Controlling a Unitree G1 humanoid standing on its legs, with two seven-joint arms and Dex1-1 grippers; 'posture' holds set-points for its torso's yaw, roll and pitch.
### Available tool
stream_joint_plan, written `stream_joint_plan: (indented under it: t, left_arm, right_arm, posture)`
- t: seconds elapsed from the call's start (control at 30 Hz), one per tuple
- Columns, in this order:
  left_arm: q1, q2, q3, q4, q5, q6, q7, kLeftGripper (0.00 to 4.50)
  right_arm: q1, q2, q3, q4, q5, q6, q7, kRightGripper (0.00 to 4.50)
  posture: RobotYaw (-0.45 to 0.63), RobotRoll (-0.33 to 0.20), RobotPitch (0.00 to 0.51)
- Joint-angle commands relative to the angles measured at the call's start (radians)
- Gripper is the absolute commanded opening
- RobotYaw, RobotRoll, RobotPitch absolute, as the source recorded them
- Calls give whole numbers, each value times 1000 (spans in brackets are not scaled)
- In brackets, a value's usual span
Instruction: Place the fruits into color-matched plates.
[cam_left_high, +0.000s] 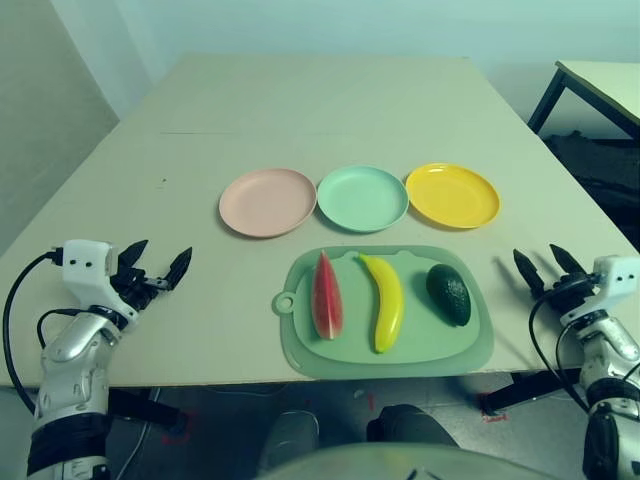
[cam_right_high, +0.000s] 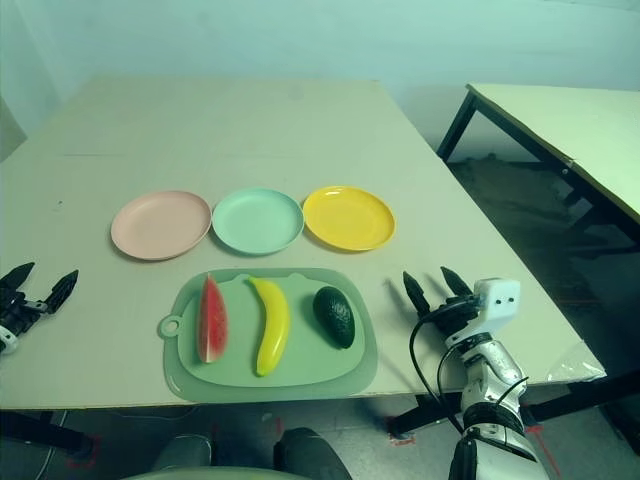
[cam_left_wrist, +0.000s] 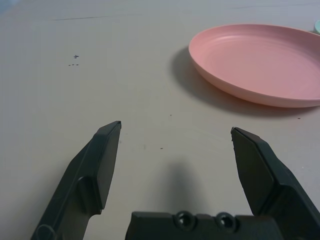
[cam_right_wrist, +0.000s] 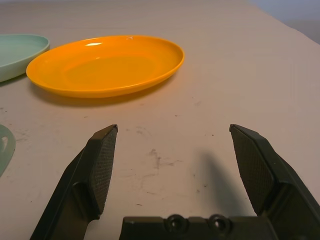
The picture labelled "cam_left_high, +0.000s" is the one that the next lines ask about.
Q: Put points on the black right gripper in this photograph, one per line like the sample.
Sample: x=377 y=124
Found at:
x=572 y=292

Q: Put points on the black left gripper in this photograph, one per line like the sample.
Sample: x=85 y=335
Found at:
x=132 y=292

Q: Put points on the dark green avocado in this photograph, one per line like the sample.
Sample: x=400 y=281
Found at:
x=450 y=295

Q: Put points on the yellow banana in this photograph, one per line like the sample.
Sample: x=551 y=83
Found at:
x=389 y=305

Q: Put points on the red watermelon slice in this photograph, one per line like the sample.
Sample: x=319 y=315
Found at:
x=327 y=300

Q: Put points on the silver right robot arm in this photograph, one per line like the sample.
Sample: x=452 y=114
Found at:
x=607 y=360

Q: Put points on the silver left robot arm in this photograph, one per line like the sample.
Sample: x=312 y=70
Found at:
x=70 y=360

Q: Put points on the yellow plate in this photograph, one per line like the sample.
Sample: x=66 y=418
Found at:
x=452 y=196

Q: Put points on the pink plate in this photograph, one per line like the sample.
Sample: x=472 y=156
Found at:
x=267 y=202

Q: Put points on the green silicone cutting mat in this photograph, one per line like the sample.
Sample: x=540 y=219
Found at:
x=430 y=345

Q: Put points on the side table with black legs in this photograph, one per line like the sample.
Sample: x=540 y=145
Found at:
x=607 y=87

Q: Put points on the green plate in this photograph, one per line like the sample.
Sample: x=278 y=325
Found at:
x=362 y=199

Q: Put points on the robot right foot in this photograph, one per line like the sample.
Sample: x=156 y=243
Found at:
x=410 y=425

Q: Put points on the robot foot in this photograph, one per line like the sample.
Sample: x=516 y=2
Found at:
x=410 y=425
x=292 y=435

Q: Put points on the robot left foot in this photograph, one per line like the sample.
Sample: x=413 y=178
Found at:
x=292 y=435

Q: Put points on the white scrap on floor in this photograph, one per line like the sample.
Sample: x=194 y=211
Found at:
x=358 y=393

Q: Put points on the grey robot torso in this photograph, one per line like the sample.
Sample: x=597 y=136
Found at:
x=400 y=462

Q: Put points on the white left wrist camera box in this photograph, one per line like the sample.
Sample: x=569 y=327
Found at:
x=85 y=265

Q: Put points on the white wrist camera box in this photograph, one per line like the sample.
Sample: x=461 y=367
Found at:
x=85 y=265
x=617 y=282

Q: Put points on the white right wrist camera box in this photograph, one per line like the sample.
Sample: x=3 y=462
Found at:
x=617 y=282

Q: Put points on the black table leg frame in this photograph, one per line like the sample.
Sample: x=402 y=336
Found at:
x=145 y=407
x=530 y=392

